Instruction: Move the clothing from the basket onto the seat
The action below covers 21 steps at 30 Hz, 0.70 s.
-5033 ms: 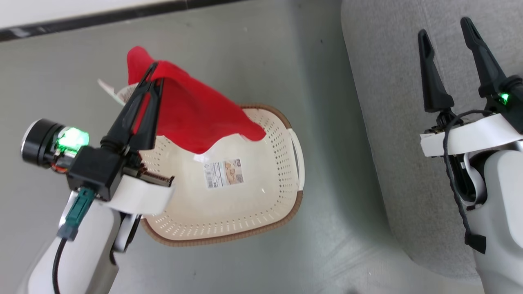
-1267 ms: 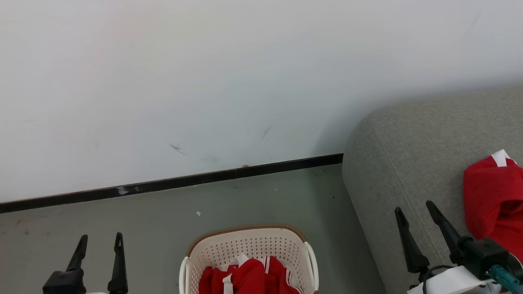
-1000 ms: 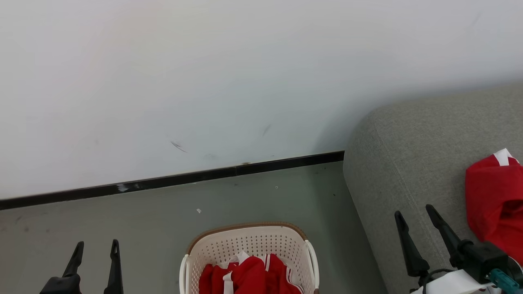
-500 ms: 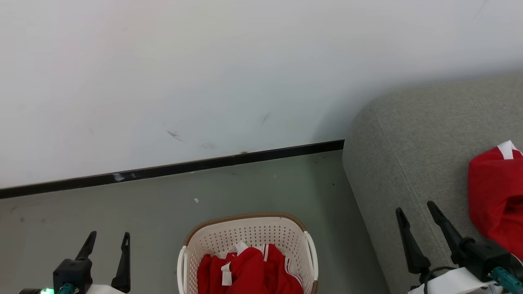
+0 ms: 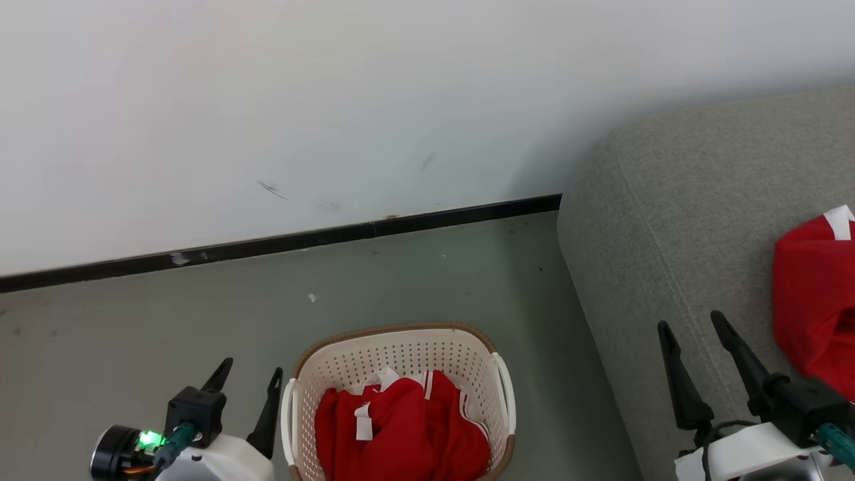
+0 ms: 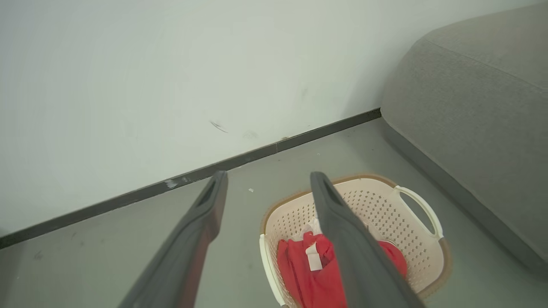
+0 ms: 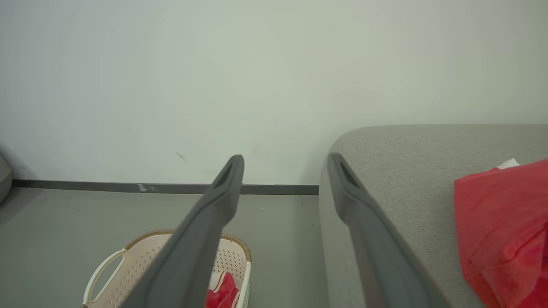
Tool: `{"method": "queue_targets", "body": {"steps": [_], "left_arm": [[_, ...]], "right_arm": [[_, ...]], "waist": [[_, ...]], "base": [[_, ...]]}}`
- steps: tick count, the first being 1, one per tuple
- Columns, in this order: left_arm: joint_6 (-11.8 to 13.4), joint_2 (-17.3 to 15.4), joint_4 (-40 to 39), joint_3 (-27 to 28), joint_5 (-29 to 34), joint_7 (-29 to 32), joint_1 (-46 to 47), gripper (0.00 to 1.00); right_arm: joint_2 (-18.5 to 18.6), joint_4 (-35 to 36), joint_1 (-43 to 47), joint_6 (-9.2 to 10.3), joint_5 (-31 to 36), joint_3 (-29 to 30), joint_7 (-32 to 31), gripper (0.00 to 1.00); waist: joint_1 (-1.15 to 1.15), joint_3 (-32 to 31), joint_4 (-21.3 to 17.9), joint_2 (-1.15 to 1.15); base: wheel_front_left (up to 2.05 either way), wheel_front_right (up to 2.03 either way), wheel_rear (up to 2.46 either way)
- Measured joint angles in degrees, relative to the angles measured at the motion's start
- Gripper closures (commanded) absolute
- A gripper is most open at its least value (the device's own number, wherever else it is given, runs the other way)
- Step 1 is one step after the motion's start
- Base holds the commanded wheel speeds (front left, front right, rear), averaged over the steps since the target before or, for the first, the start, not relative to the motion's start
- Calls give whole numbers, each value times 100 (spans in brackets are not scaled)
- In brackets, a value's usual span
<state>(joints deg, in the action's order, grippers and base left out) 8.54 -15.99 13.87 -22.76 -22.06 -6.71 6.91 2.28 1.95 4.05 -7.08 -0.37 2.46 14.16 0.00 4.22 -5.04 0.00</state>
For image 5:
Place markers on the cream perforated laundry basket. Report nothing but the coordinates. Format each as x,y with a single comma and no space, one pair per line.
401,351

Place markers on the black baseboard strip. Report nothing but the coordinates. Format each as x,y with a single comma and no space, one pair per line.
267,244

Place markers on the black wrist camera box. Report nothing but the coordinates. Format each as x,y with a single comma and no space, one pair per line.
801,404
197,407

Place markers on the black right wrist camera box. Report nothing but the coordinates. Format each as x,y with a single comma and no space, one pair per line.
801,404

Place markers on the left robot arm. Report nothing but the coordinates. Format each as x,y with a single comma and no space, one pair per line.
113,451

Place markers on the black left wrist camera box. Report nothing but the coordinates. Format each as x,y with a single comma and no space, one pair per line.
197,407

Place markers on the grey fabric sofa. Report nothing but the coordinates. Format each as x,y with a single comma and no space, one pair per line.
668,234

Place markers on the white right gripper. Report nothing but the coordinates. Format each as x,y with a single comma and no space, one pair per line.
755,451

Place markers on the red and white garment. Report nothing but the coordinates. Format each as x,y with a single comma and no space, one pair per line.
815,307
401,434

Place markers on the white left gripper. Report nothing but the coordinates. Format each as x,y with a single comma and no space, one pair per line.
220,464

